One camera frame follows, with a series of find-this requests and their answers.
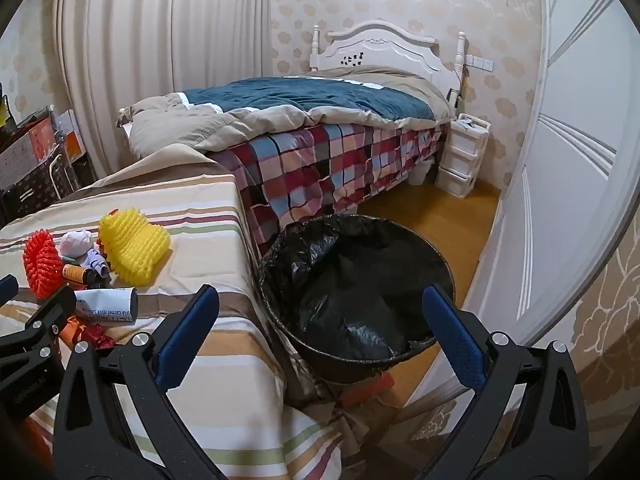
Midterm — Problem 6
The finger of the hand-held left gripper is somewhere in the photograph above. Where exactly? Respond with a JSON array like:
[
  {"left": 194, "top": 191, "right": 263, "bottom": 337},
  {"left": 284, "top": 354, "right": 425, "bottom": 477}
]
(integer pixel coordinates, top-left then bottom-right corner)
[
  {"left": 0, "top": 285, "right": 77, "bottom": 362},
  {"left": 0, "top": 274, "right": 20, "bottom": 307}
]

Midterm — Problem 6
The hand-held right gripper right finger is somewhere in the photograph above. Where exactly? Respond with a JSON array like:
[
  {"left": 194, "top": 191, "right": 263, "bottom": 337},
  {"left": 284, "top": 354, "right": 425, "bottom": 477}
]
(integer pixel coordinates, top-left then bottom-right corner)
[{"left": 415, "top": 284, "right": 591, "bottom": 480}]

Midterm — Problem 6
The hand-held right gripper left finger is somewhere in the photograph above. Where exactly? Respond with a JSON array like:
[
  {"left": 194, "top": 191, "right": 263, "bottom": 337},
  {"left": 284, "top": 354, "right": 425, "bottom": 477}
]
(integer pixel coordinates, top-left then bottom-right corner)
[{"left": 52, "top": 284, "right": 236, "bottom": 480}]

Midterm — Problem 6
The red spiky foam net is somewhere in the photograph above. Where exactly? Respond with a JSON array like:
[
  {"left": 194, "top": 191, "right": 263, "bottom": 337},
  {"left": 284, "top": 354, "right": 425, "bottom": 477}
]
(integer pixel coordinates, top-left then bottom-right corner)
[{"left": 22, "top": 229, "right": 65, "bottom": 300}]

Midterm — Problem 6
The orange label dark bottle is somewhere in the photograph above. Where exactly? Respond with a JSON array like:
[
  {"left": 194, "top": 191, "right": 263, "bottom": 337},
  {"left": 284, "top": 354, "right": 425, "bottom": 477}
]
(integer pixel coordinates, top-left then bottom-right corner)
[{"left": 62, "top": 264, "right": 101, "bottom": 289}]

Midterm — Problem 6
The red wrapper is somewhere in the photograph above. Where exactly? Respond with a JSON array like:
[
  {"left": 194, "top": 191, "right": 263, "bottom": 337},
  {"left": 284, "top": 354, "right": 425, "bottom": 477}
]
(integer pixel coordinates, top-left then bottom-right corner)
[{"left": 80, "top": 325, "right": 117, "bottom": 350}]

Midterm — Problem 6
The white packet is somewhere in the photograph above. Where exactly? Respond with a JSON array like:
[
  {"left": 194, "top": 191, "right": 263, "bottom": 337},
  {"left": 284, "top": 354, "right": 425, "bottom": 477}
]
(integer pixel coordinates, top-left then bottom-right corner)
[{"left": 75, "top": 287, "right": 139, "bottom": 322}]

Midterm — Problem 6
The purple paper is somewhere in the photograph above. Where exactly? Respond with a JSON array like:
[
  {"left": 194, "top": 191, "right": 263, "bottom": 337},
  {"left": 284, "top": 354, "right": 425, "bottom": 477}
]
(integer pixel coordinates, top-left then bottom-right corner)
[{"left": 82, "top": 250, "right": 111, "bottom": 279}]

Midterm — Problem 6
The white paper ball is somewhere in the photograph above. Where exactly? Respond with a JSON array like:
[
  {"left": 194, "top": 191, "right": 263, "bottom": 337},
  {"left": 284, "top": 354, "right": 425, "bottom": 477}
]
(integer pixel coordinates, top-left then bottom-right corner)
[{"left": 60, "top": 229, "right": 96, "bottom": 257}]

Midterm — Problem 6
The yellow spiky foam net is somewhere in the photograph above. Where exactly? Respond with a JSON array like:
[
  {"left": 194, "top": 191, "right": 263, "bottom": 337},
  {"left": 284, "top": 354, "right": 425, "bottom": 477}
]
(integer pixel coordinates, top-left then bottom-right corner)
[{"left": 98, "top": 211, "right": 172, "bottom": 286}]

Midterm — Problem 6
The black lined waste bin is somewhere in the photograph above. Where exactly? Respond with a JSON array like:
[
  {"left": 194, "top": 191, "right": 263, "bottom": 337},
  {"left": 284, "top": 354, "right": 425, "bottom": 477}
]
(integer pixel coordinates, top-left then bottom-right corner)
[{"left": 257, "top": 214, "right": 457, "bottom": 385}]

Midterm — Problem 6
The cart with cardboard boxes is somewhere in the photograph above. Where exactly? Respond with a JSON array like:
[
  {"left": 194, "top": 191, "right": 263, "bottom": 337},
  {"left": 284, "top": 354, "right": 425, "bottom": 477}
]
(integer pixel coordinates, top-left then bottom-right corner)
[{"left": 0, "top": 152, "right": 83, "bottom": 226}]

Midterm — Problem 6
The orange box under bin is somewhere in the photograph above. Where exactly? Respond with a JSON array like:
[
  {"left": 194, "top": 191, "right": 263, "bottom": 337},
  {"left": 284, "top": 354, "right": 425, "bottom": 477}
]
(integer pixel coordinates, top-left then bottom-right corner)
[{"left": 340, "top": 372, "right": 397, "bottom": 409}]

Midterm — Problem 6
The brown cardboard box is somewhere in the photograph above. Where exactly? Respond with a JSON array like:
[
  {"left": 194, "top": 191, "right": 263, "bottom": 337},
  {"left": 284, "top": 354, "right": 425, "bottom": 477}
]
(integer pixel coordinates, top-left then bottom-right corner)
[{"left": 0, "top": 107, "right": 57, "bottom": 192}]

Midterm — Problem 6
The small white bin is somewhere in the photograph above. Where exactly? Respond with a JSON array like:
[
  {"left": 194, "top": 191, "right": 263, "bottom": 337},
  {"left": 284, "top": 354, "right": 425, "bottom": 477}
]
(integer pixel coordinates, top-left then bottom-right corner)
[{"left": 407, "top": 157, "right": 435, "bottom": 187}]

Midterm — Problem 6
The white and orange box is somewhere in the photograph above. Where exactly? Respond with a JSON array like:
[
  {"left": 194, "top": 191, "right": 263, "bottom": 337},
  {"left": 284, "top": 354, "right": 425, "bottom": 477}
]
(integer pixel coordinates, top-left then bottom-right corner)
[{"left": 52, "top": 109, "right": 84, "bottom": 161}]

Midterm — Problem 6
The white plastic drawer unit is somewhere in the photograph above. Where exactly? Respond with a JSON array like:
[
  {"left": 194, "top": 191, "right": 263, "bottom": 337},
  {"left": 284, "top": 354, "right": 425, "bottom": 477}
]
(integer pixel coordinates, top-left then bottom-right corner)
[{"left": 434, "top": 114, "right": 490, "bottom": 199}]

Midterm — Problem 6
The white door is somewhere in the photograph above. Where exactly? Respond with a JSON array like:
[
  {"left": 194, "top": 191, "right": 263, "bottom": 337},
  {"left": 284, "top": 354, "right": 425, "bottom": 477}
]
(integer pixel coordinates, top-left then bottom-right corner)
[{"left": 400, "top": 0, "right": 640, "bottom": 411}]

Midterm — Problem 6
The checked bed sheet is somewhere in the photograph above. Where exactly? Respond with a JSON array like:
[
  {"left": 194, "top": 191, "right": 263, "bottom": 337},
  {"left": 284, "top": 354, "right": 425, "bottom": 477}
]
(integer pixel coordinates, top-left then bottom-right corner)
[{"left": 215, "top": 122, "right": 447, "bottom": 257}]

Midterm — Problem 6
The teal and beige duvet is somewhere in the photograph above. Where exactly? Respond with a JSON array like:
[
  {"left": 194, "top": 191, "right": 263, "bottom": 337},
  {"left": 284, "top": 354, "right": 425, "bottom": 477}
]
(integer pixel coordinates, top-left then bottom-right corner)
[{"left": 117, "top": 67, "right": 454, "bottom": 159}]

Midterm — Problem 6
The beige curtain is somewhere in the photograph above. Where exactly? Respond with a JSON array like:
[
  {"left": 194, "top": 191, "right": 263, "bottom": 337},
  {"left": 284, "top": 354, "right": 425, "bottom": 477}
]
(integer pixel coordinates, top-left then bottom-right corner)
[{"left": 54, "top": 0, "right": 274, "bottom": 182}]

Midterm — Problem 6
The white bed headboard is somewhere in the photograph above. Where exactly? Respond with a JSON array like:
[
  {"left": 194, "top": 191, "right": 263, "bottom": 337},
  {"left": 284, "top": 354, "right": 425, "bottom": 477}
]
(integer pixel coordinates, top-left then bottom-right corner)
[{"left": 309, "top": 20, "right": 469, "bottom": 107}]

